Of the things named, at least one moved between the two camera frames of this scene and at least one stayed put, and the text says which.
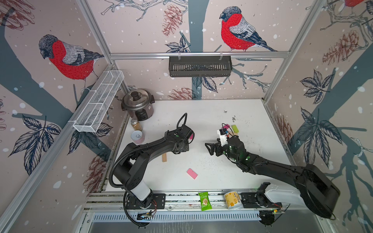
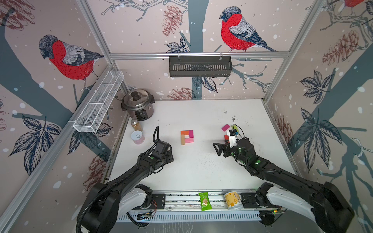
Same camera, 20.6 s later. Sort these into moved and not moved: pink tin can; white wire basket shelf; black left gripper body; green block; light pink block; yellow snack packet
Moved: black left gripper body; light pink block
Not moved: yellow snack packet; green block; white wire basket shelf; pink tin can
